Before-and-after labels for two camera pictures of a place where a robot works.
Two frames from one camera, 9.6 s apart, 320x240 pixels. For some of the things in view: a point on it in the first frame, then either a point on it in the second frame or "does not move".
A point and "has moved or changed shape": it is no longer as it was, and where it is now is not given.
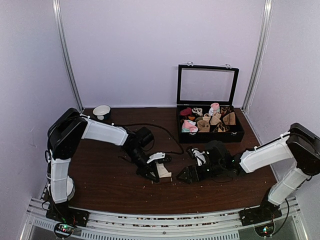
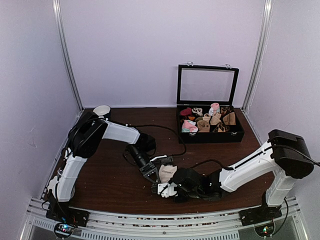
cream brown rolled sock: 198,110 does not move
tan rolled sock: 203,123 does not move
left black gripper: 145,171 does not move
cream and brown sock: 164,176 has moved or changed shape
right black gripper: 189,171 -> 178,200
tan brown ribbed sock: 230,119 does not move
